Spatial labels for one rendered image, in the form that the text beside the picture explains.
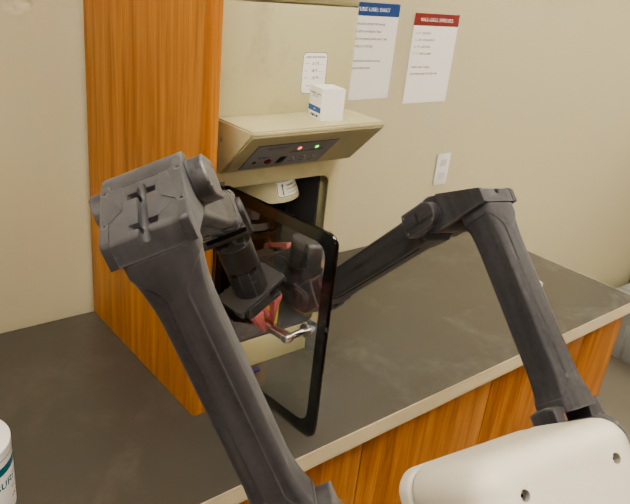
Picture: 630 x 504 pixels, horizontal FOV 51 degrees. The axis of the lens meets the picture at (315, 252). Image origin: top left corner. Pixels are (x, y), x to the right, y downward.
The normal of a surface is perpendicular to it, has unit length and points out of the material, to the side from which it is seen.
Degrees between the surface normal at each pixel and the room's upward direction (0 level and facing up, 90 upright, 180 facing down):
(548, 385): 75
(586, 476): 48
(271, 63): 90
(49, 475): 0
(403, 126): 90
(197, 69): 90
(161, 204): 29
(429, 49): 90
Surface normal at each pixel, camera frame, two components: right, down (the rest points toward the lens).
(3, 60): 0.63, 0.36
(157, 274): 0.11, 0.30
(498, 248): -0.78, 0.02
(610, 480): 0.43, -0.33
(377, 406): 0.10, -0.91
